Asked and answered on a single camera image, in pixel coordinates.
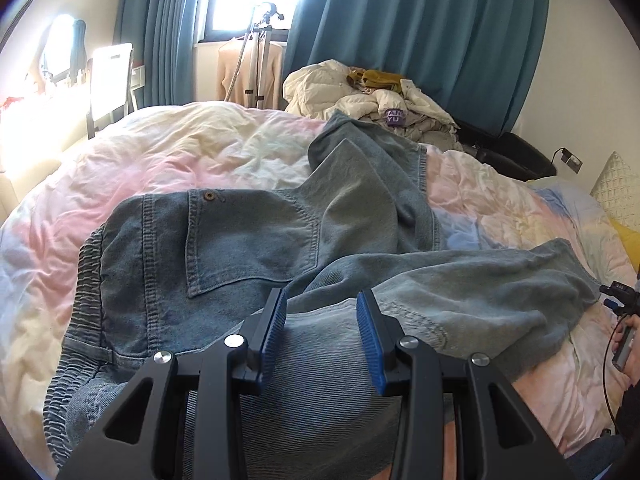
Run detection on pile of crumpled clothes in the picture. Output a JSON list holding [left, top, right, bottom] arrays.
[[282, 59, 453, 121]]

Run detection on mustard yellow garment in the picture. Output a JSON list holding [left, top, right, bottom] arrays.
[[347, 67, 406, 95]]

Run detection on pastel pink duvet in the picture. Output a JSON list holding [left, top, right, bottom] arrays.
[[0, 101, 638, 461]]

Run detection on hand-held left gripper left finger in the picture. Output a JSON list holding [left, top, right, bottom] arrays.
[[57, 287, 290, 480]]

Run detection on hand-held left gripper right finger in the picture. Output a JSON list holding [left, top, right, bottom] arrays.
[[356, 290, 571, 480]]

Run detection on blue denim jeans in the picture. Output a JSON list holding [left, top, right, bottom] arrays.
[[42, 110, 601, 480]]

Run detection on yellow plush toy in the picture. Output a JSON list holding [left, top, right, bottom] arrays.
[[607, 217, 640, 263]]

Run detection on white waffle pillow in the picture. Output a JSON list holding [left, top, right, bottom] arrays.
[[590, 151, 640, 226]]

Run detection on white chair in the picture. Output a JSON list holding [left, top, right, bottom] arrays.
[[86, 43, 138, 140]]

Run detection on beige hanging garment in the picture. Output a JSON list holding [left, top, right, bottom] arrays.
[[216, 32, 286, 109]]

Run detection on person's dark pants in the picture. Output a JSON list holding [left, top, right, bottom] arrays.
[[562, 432, 631, 480]]

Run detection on person's right forearm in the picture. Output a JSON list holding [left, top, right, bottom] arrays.
[[615, 379, 640, 441]]

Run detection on blue curtain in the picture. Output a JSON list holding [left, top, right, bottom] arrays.
[[114, 0, 221, 110], [282, 0, 552, 133]]

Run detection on grey garment with purple label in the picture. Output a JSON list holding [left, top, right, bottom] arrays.
[[370, 105, 463, 152]]

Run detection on black cable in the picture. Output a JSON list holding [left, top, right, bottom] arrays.
[[601, 310, 623, 438]]

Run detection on wall socket with plug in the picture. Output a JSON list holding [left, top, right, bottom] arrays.
[[551, 147, 584, 175]]

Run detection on person's right hand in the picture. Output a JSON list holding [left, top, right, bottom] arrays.
[[611, 312, 640, 382]]

